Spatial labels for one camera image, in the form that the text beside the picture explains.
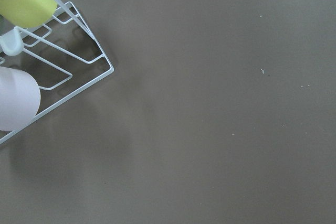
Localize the pink cup on rack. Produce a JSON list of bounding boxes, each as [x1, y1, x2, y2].
[[1, 67, 41, 131]]

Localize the yellow cup on rack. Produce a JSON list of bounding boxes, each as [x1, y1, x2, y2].
[[1, 0, 58, 28]]

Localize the white wire cup rack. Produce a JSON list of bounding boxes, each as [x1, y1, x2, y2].
[[1, 0, 114, 143]]

